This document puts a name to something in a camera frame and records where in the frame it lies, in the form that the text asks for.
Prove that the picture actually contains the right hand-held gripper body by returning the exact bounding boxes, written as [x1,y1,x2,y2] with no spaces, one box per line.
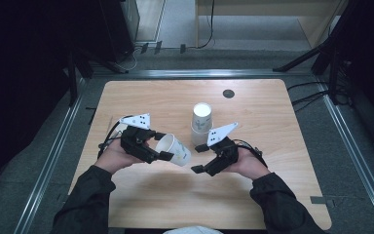
[206,121,240,172]

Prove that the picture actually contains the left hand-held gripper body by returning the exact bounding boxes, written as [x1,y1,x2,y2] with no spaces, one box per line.
[119,112,158,163]

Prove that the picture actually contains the single leaf-print paper cup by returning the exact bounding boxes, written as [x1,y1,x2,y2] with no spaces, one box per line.
[154,133,192,168]

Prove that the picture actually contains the stack of white paper cups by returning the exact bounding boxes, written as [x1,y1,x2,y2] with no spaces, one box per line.
[190,101,214,147]

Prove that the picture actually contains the person's left hand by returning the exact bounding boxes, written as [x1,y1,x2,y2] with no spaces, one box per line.
[93,138,141,176]

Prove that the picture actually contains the person's right hand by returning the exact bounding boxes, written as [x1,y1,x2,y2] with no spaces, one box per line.
[228,148,270,181]

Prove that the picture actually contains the person's white shirt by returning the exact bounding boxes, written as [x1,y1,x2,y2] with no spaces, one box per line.
[163,225,224,234]

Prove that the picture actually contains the black metal stand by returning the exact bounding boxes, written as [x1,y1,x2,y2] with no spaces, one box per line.
[65,48,130,107]

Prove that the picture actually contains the dark cabinet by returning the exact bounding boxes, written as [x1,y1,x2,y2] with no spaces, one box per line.
[98,0,141,63]

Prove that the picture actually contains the black tripod stand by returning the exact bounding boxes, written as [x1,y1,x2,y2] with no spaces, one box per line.
[272,0,359,105]

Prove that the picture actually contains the light wooden desk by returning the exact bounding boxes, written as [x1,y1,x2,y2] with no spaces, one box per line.
[194,0,350,50]

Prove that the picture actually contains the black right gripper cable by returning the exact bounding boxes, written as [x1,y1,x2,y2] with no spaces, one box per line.
[233,138,269,169]

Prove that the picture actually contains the metal floor rail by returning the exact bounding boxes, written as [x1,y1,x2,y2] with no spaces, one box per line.
[316,77,374,234]
[12,77,87,234]
[92,68,314,80]

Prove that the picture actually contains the white floor cable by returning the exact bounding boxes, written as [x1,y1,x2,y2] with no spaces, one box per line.
[122,44,144,71]

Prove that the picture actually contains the black floor cables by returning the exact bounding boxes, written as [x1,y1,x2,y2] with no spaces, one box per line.
[286,80,331,113]

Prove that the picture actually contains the black hanging cable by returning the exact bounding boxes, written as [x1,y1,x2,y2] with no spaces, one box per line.
[196,0,216,50]

